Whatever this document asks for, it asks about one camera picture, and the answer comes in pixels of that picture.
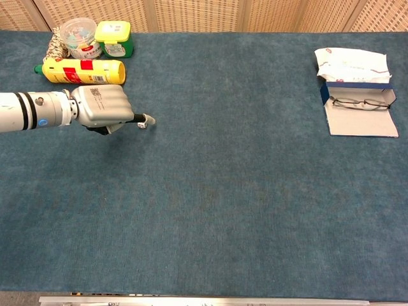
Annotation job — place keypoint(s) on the woven folding screen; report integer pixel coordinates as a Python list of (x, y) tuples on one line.
[(197, 14)]

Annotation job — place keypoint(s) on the open blue grey glasses case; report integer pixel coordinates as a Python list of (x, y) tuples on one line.
[(360, 124)]

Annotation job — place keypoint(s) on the blue felt table cloth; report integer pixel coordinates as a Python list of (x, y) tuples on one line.
[(204, 191)]

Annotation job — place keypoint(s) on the white tissue pack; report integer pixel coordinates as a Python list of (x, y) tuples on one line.
[(350, 65)]

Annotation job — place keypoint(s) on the small white die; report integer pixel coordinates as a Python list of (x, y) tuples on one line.
[(142, 126)]

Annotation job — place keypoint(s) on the yellow bottle with green cap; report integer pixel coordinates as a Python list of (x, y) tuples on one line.
[(73, 71)]

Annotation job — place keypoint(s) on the thin black frame eyeglasses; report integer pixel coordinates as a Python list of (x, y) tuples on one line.
[(363, 103)]

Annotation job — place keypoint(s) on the green container with yellow lid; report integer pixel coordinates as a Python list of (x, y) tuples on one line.
[(114, 36)]

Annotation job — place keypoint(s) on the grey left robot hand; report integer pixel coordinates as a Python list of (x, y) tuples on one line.
[(102, 105)]

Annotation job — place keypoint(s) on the clear plastic jar of clips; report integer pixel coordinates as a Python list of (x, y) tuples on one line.
[(79, 38)]

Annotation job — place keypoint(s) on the aluminium rail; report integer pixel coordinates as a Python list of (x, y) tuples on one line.
[(204, 301)]

